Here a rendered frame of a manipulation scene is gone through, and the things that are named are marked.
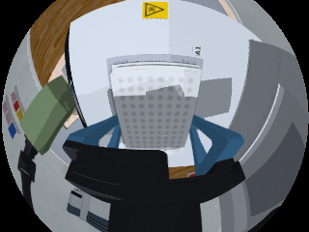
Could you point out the white well plate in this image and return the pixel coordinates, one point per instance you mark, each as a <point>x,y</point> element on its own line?
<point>155,103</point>

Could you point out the white lab instrument with black keypad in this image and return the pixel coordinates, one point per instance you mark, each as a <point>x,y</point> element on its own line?
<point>243,88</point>

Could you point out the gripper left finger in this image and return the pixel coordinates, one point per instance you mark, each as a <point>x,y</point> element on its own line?
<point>92,134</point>

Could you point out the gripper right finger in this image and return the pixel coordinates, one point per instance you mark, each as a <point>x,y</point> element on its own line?
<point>224,144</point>

